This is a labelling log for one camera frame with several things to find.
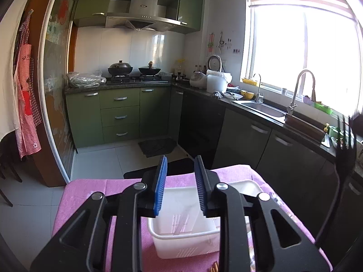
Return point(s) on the brown bamboo chopstick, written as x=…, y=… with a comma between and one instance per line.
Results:
x=214, y=267

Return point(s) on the dark lower cabinets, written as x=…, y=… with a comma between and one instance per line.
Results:
x=299, y=170

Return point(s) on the pink floral tablecloth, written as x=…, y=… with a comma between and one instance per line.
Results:
x=80, y=190

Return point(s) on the red checkered apron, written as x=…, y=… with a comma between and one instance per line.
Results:
x=29, y=114

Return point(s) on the black floor mat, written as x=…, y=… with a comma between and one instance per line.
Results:
x=154, y=147

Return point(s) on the black wok with lid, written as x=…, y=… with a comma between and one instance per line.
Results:
x=150, y=69

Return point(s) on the steel range hood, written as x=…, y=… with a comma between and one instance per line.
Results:
x=153, y=15

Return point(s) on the green lower cabinets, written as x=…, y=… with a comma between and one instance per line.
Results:
x=113, y=114

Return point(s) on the white plastic container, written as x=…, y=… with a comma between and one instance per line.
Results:
x=217, y=81

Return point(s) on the black plastic fork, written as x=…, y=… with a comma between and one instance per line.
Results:
x=345, y=161

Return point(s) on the white hanging cloth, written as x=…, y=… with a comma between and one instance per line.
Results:
x=9, y=28

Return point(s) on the black lidded pot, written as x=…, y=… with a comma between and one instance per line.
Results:
x=121, y=68

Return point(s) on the steel sink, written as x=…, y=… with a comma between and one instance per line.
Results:
x=262, y=108

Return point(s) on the glass sliding door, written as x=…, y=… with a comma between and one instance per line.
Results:
x=52, y=69

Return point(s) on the white plastic utensil holder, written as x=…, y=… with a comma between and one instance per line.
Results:
x=181, y=229

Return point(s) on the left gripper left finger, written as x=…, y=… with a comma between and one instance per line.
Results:
x=81, y=243

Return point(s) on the steel kitchen faucet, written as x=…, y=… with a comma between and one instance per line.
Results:
x=299, y=84

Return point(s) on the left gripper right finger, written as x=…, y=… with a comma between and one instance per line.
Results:
x=279, y=243

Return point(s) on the small steel faucet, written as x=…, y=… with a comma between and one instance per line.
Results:
x=258, y=96

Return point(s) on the plastic bag on counter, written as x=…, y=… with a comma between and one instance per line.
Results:
x=86, y=80

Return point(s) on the yellow bowl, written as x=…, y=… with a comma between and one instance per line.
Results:
x=247, y=95

